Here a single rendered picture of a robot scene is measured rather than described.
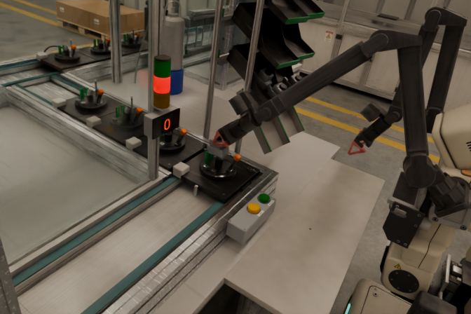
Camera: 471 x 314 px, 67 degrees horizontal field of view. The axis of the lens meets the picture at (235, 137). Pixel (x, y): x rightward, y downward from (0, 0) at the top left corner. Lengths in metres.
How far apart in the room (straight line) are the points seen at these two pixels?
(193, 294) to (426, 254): 0.81
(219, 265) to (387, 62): 4.30
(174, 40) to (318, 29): 3.45
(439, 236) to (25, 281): 1.28
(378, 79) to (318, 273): 4.18
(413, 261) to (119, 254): 1.00
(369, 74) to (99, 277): 4.60
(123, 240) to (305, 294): 0.57
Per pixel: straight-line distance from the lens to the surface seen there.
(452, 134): 1.24
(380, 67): 5.17
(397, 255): 1.52
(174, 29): 2.08
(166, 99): 1.12
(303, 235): 1.35
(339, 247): 1.36
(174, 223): 1.21
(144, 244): 1.15
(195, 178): 1.31
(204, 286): 1.13
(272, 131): 1.54
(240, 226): 1.17
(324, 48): 5.31
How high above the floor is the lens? 1.76
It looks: 30 degrees down
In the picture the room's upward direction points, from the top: 8 degrees clockwise
